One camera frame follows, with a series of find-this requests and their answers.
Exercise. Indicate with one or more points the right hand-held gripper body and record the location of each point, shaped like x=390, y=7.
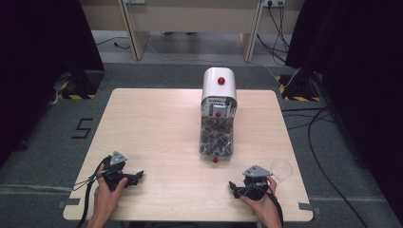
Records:
x=256, y=182

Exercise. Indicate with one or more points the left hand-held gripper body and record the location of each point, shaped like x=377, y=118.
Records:
x=116, y=164

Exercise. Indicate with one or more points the person's right hand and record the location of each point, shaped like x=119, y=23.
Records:
x=263, y=209

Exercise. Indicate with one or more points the person's left hand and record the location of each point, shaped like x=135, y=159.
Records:
x=106, y=196

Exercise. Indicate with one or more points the clear plastic cup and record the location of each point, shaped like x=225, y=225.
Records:
x=282, y=168

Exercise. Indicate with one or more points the clear drawer with red knob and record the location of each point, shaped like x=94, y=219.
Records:
x=216, y=153

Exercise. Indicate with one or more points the black tape floor mark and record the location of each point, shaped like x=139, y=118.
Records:
x=83, y=128

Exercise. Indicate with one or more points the pile of dark tea bags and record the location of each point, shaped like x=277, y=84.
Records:
x=216, y=136

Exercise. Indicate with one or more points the grey tape strip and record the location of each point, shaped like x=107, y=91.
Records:
x=69, y=203
x=309, y=208

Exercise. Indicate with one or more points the row of white red packets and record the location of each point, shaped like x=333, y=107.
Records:
x=218, y=107

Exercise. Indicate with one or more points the stand base with hazard tape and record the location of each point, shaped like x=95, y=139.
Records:
x=299, y=88
x=80, y=85

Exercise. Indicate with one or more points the white storage box red knobs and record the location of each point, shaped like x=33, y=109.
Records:
x=218, y=88

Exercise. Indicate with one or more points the black curtain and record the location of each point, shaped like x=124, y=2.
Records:
x=38, y=63
x=364, y=79

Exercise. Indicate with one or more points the white power strip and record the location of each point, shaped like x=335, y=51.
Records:
x=274, y=2

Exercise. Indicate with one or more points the white wall socket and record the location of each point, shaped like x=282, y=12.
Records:
x=135, y=1

